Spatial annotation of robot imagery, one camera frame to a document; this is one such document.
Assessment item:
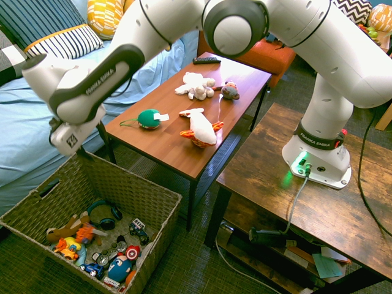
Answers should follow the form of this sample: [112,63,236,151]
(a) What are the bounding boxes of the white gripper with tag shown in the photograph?
[50,104,107,162]

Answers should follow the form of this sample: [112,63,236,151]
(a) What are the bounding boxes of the green paper sheet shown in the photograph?
[311,252,343,279]

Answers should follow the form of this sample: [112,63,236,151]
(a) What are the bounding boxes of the white unicorn plush toy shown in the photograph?
[174,72,217,101]

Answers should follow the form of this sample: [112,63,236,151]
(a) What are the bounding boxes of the orange white patterned pillow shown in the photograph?
[367,3,392,33]

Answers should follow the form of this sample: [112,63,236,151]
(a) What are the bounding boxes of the black power brick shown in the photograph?
[247,227,288,248]

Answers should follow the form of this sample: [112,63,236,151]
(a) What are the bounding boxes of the yellow white geometric pillow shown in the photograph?
[86,0,126,41]

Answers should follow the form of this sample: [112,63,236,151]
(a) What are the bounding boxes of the Captain America plush toy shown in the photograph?
[107,244,142,283]

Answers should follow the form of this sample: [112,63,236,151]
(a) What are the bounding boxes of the rustic brown wooden table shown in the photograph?
[203,102,392,294]

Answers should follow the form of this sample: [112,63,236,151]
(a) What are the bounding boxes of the brown plush animal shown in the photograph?
[45,214,104,246]

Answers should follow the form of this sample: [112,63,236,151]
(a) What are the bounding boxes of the woven wicker basket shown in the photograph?
[0,149,183,294]

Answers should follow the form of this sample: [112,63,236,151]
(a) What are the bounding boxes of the black white zigzag pillow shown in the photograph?
[332,0,374,27]

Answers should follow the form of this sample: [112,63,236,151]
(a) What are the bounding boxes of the grey game controller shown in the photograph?
[91,235,129,266]

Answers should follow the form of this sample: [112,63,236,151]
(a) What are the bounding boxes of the reddish wooden coffee table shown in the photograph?
[104,51,273,232]

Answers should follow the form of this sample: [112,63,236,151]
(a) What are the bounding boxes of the orange toy fire truck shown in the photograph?
[75,223,108,246]

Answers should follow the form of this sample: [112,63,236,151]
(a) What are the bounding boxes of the green plush ball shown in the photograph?
[119,108,170,131]

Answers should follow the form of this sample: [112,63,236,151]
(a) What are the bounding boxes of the black TV remote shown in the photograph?
[192,56,222,66]

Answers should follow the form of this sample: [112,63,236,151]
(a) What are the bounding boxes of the red white toy bus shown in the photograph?
[102,276,127,293]

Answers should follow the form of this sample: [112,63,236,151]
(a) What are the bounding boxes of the blue toy jeep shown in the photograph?
[127,217,151,246]

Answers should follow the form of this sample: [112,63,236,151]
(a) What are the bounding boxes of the blue black headphones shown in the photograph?
[86,199,123,231]

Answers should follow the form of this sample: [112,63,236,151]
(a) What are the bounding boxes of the thick black cable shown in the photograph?
[357,104,392,238]

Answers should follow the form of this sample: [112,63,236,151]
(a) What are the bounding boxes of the light wooden side table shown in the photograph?
[374,29,392,132]

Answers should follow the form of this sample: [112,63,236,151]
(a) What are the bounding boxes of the orange ottoman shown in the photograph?
[197,30,297,89]

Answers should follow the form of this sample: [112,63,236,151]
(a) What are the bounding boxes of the black white checkered pillow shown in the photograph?
[0,29,30,88]

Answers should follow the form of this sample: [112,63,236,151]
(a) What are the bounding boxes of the blue striped pillow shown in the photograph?
[0,0,105,61]

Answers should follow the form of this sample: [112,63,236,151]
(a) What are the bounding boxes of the robot base cable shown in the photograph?
[283,164,312,235]

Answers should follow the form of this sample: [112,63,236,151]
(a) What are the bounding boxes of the small blue toy car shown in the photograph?
[79,262,105,280]

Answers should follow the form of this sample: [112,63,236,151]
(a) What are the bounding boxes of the orange yellow toy truck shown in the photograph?
[52,238,80,262]

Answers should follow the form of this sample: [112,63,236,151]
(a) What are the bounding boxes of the white power cable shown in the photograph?
[214,223,282,294]

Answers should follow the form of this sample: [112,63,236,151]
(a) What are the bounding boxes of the knitted fox plush toy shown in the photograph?
[211,80,241,101]

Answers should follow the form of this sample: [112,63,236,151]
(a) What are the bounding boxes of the sofa with light blue cover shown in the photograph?
[0,0,200,215]

